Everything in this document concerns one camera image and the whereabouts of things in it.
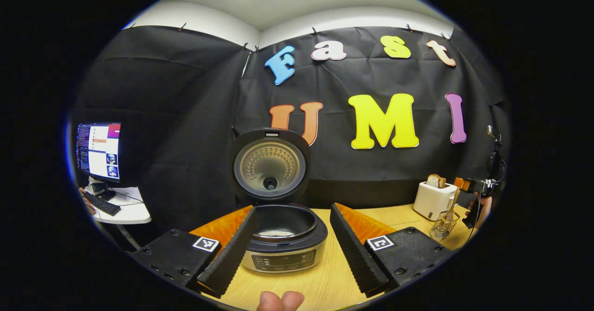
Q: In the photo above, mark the black keyboard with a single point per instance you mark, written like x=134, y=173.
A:
x=103, y=205

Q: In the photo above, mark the bread slice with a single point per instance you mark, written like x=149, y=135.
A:
x=435, y=181

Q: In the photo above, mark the computer monitor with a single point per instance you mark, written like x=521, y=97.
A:
x=100, y=151

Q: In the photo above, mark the white toaster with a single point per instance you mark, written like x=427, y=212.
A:
x=431, y=202

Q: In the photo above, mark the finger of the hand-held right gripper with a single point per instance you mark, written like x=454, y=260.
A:
x=468, y=185

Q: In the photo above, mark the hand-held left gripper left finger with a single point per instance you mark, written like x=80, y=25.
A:
x=232, y=255

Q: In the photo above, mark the silver black rice cooker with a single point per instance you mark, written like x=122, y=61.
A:
x=271, y=167

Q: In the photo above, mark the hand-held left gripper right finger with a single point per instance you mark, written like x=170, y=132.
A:
x=355, y=255

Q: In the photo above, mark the wooden spoon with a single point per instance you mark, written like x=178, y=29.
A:
x=455, y=199

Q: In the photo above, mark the white side desk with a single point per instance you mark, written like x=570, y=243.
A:
x=134, y=211

